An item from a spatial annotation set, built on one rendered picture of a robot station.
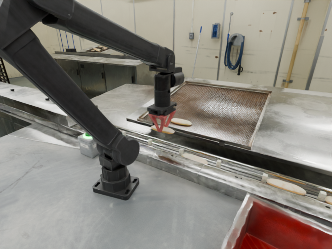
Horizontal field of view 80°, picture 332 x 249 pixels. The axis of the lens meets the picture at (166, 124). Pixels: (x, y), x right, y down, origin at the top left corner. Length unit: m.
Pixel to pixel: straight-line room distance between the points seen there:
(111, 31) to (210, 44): 4.09
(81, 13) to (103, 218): 0.47
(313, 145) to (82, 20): 0.78
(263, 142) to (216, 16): 3.89
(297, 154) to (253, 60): 3.64
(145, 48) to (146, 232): 0.47
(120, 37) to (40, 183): 0.52
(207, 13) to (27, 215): 4.37
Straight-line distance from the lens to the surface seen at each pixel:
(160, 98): 0.67
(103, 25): 0.49
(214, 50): 4.51
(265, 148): 0.77
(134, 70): 3.45
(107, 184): 0.61
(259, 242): 0.56
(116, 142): 0.53
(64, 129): 1.06
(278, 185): 0.67
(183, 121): 0.86
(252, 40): 4.33
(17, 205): 0.72
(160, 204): 0.59
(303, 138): 0.87
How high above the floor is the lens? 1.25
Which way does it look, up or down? 24 degrees down
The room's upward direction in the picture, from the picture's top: straight up
